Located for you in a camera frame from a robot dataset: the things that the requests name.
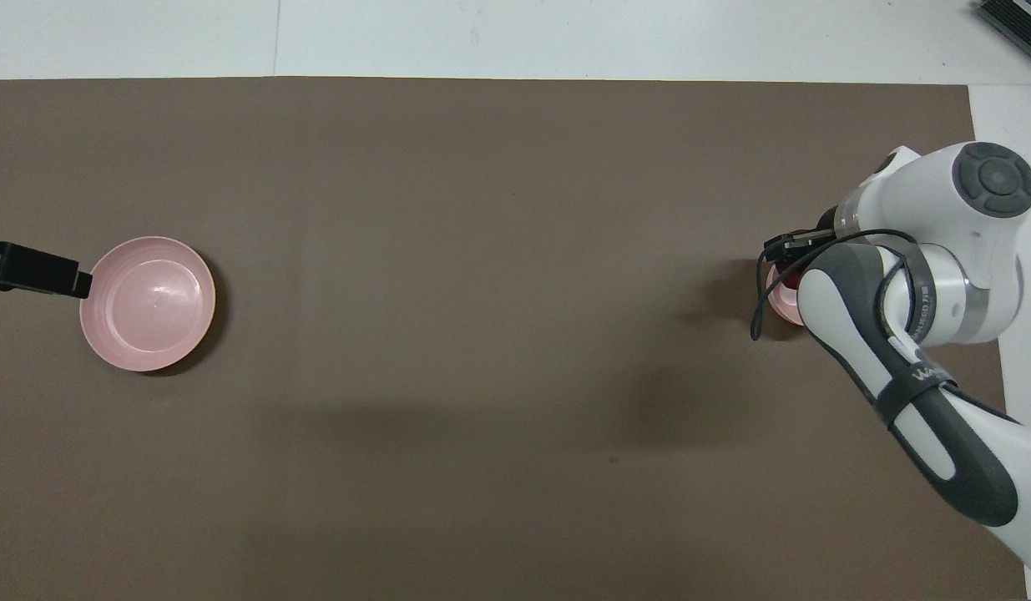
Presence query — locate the pink plate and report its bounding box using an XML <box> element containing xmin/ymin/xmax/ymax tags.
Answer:
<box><xmin>764</xmin><ymin>262</ymin><xmax>808</xmax><ymax>328</ymax></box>

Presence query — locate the black cable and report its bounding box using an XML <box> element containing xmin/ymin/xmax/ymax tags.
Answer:
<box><xmin>750</xmin><ymin>229</ymin><xmax>1021</xmax><ymax>425</ymax></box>

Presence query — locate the pink bowl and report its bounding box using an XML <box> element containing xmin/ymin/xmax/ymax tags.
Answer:
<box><xmin>79</xmin><ymin>236</ymin><xmax>217</xmax><ymax>373</ymax></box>

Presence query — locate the black stand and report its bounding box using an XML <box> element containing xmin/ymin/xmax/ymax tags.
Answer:
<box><xmin>974</xmin><ymin>0</ymin><xmax>1031</xmax><ymax>48</ymax></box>

